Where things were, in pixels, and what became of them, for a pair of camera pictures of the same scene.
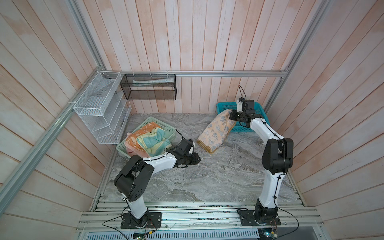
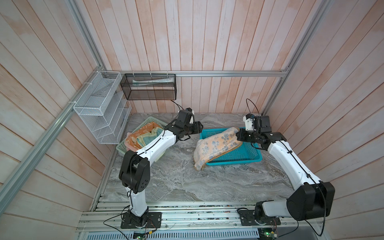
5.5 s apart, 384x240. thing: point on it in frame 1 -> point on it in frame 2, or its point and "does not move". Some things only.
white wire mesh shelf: x=104 y=108 does not move
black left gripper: x=195 y=160 -> x=197 y=128
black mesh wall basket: x=149 y=86 does not move
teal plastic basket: x=237 y=127 -> x=246 y=152
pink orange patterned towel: x=132 y=147 does not move
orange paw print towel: x=215 y=131 -> x=215 y=145
